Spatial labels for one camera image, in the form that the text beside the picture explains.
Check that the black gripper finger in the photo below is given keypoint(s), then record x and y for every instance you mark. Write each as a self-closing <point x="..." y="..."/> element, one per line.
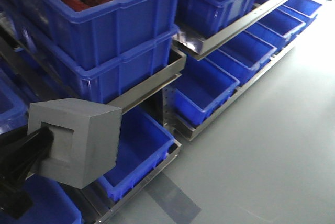
<point x="13" y="200"/>
<point x="37" y="145"/>

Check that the gray hollow cube base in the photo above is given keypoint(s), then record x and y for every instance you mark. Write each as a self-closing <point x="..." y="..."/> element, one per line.
<point x="86" y="138"/>

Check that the blue bin bottom stacked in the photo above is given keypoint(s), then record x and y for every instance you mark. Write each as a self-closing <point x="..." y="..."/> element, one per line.
<point x="106" y="82"/>

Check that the blue bin stacked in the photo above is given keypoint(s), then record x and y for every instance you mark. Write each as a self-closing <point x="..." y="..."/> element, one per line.
<point x="106" y="82"/>
<point x="98" y="34"/>

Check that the blue bin lower shelf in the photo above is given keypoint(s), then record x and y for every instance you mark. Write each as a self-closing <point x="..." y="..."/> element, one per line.
<point x="143" y="144"/>

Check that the blue bin top stacked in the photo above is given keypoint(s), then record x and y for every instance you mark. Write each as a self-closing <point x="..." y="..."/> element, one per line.
<point x="98" y="34"/>

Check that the background steel shelf rack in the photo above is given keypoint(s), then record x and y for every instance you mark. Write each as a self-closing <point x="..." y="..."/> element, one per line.
<point x="156" y="94"/>

